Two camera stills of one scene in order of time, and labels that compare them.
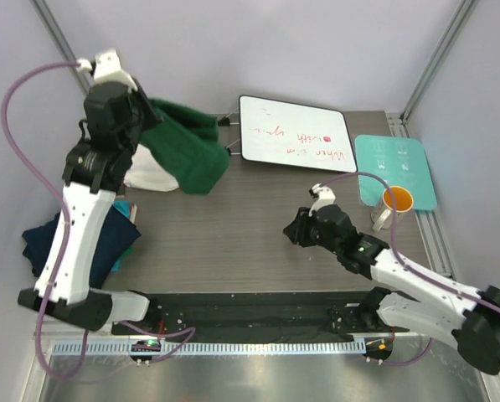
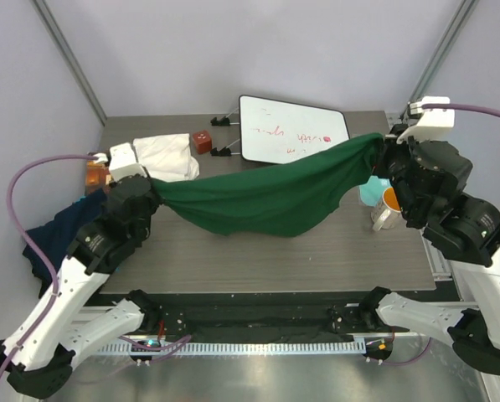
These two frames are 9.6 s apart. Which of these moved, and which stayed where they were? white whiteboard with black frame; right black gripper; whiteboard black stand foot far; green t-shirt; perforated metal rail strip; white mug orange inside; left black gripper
Moved: green t-shirt; left black gripper; right black gripper
Stayed: perforated metal rail strip; whiteboard black stand foot far; white whiteboard with black frame; white mug orange inside
